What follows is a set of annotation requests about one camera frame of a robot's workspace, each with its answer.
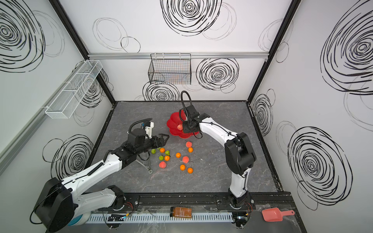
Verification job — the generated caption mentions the red flower-shaped bowl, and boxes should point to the red flower-shaped bowl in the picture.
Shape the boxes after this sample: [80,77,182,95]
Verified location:
[167,110,202,139]

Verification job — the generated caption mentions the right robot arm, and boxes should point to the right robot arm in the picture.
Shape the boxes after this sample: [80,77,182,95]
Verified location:
[178,105,256,209]

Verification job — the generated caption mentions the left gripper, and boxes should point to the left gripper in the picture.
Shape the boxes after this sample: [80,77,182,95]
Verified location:
[135,134,170,156]

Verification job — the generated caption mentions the white cable duct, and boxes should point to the white cable duct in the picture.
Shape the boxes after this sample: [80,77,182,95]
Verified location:
[86,212,234,224]

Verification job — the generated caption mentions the red peach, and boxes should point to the red peach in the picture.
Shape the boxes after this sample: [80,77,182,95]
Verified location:
[159,161,167,169]

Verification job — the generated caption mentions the pink plastic scoop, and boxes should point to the pink plastic scoop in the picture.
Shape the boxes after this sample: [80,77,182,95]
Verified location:
[262,208,295,222]

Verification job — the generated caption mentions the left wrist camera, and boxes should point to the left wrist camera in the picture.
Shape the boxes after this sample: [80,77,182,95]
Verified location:
[143,121,154,139]

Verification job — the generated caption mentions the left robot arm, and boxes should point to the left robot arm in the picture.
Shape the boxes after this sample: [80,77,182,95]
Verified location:
[32,134,170,233]

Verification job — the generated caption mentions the black wire basket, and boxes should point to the black wire basket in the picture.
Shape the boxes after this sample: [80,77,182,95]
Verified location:
[148,53,192,85]

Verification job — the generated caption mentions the white wire shelf basket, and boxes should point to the white wire shelf basket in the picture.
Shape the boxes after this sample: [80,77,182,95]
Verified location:
[45,60,103,119]

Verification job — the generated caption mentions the teal lidded container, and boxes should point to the teal lidded container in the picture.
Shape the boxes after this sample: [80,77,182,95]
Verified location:
[68,212,91,226]

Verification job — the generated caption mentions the green-tipped metal tongs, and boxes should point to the green-tipped metal tongs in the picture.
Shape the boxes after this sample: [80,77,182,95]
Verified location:
[136,155,153,174]

